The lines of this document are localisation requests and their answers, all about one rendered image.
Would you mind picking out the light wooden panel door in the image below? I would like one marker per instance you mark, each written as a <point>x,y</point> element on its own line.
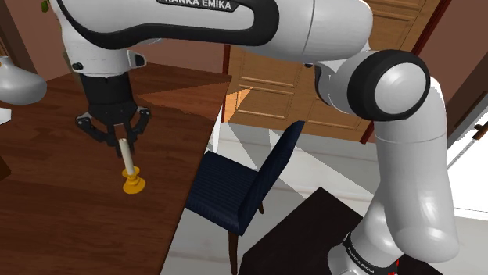
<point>267,95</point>

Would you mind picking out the white candle in yellow holder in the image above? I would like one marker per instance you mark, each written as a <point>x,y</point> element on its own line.
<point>133,182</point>

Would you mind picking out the brown wooden table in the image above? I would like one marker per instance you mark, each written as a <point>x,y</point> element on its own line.
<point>64,224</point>

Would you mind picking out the dark blue chair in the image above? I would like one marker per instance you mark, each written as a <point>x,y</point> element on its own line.
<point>225,190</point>

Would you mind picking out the dark robot stand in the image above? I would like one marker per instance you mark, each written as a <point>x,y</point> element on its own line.
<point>301,240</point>

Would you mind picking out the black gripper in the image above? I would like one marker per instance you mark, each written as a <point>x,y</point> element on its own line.
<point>108,95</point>

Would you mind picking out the grey round vase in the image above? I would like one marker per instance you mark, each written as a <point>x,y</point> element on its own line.
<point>19,85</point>

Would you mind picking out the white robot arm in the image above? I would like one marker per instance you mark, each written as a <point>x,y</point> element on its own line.
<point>411,160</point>

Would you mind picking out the white flat thing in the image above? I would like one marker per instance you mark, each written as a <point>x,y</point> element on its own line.
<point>3,115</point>

